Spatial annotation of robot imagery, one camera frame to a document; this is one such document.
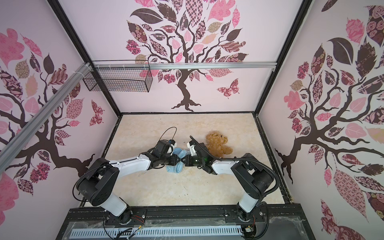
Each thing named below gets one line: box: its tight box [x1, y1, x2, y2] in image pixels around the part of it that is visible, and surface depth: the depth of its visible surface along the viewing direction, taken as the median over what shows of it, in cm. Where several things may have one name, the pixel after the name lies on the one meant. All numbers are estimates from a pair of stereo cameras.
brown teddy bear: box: [205, 130, 233, 158], surface depth 96 cm
